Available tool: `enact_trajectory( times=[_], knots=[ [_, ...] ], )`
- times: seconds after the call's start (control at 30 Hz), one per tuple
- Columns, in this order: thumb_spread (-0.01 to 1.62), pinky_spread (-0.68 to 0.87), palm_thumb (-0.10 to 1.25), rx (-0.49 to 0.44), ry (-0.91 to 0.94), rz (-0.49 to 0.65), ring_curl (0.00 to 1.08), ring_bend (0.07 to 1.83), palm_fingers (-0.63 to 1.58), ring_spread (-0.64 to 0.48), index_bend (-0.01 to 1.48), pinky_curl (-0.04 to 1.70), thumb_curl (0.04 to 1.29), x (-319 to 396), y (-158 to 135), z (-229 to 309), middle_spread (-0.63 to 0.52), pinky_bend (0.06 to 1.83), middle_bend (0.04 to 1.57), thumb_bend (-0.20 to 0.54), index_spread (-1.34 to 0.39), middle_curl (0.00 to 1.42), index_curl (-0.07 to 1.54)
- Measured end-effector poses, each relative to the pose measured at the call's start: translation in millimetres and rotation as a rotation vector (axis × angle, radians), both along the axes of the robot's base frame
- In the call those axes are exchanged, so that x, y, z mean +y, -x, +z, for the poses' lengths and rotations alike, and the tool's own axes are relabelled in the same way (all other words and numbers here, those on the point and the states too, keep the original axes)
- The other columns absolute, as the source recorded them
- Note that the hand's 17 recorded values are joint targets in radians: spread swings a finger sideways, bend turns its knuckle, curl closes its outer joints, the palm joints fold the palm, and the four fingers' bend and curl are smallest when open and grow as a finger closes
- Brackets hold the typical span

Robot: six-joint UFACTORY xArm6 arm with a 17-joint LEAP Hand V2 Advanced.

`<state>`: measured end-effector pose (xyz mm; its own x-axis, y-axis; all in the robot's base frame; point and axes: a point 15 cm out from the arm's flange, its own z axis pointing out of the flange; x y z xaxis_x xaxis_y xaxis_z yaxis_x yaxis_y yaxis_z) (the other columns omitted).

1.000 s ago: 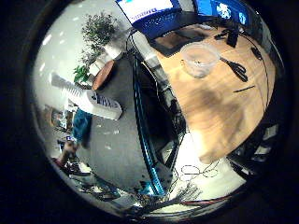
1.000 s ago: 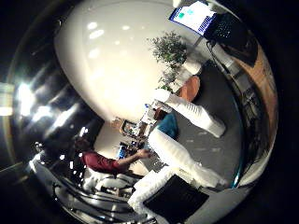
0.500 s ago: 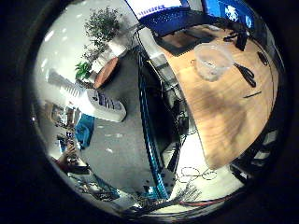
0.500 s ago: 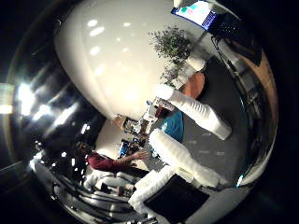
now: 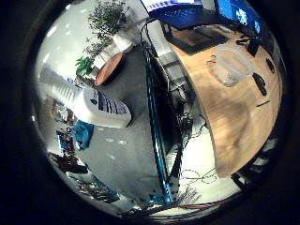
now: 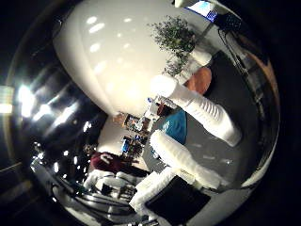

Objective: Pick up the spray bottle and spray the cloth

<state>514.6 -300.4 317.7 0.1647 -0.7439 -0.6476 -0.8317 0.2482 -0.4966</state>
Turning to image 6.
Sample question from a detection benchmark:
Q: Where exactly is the blue-lit monitor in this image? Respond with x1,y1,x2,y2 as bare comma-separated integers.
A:
186,0,220,22

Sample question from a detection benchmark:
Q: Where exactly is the small white plant pot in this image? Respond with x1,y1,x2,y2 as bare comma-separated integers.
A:
173,60,201,86

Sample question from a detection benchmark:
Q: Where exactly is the small blue background screen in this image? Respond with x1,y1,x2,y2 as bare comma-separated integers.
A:
121,139,132,153

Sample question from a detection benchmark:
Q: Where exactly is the round wooden table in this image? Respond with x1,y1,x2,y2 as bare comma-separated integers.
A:
183,66,214,96

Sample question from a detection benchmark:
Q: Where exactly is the shelf with colourful items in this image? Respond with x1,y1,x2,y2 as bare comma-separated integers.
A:
114,112,151,133

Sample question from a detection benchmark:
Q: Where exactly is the wooden desk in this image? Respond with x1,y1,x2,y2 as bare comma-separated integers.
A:
234,31,281,107

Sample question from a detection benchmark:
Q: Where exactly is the black keyboard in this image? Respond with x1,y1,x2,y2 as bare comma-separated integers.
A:
215,12,243,33

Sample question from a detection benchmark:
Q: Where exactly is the person in maroon shirt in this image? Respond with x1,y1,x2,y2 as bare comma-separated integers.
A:
83,144,150,178

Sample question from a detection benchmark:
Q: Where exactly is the broad-leaf green plant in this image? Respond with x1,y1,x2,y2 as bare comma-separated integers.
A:
164,56,189,78

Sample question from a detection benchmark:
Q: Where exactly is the bushy small-leaf plant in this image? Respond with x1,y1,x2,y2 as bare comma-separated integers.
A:
150,14,197,60

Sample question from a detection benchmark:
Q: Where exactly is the teal cloth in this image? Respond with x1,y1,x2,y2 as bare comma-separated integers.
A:
158,108,188,145

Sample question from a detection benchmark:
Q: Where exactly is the dark grey work table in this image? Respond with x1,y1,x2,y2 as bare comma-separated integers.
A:
140,50,271,189

